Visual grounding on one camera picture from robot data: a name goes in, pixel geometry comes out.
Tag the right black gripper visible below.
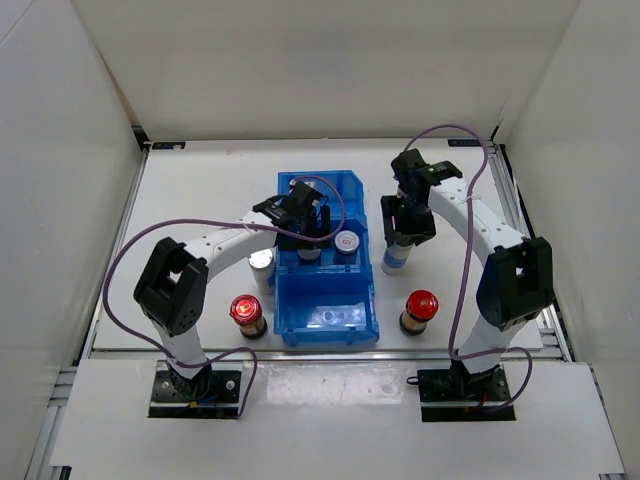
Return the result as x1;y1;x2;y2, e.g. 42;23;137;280
381;194;437;247

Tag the silver cap bottle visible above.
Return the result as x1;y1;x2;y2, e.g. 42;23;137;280
248;249;276;295
381;243;413;275

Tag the spice jar red label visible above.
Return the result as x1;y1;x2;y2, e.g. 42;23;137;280
297;248;322;264
334;230;360;265

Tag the red cap jar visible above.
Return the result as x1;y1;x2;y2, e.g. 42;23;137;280
399;290;439;336
229;294;268;340

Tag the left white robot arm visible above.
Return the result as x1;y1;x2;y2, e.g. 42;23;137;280
133;175;335;400

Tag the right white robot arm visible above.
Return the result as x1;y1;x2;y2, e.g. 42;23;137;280
381;149;554;400

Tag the blue plastic bin rear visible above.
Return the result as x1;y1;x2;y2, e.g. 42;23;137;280
278;170;367;224

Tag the blue plastic bin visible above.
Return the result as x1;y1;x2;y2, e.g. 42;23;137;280
274;268;380;347
276;215;371;272
278;170;367;224

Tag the blue plastic bin middle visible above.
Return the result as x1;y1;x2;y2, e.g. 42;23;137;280
276;215;371;272

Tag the blue plastic bin front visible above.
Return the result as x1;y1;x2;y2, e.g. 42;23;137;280
274;268;380;347

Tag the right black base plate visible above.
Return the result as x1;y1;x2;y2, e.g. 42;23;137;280
406;367;516;423

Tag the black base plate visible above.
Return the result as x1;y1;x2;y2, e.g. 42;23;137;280
147;367;242;420
406;367;516;423

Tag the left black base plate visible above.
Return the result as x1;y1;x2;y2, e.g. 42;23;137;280
147;367;242;420

